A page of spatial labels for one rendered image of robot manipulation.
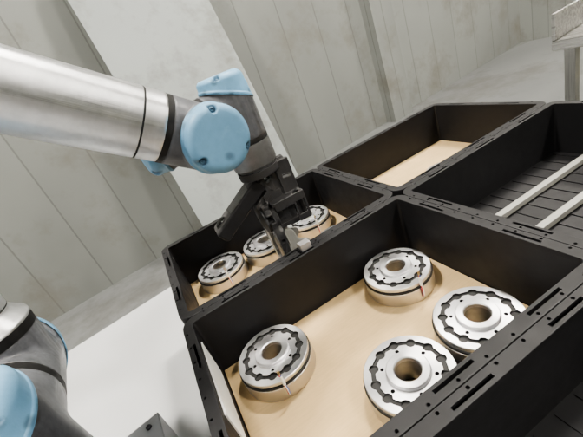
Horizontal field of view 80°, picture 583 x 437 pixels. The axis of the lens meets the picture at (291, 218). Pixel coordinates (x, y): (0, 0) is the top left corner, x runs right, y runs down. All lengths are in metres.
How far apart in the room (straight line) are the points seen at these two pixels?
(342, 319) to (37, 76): 0.46
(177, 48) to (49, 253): 1.82
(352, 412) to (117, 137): 0.38
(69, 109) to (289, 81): 3.33
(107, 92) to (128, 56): 2.44
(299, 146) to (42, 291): 2.57
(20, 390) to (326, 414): 0.32
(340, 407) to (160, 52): 2.64
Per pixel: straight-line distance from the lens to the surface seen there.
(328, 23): 3.99
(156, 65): 2.81
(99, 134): 0.38
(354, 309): 0.56
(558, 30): 1.84
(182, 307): 0.56
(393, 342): 0.46
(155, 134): 0.38
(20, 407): 0.46
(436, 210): 0.55
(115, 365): 1.00
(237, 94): 0.55
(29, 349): 0.56
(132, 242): 3.25
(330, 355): 0.51
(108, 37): 2.86
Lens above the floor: 1.21
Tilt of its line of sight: 25 degrees down
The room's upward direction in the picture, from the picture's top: 22 degrees counter-clockwise
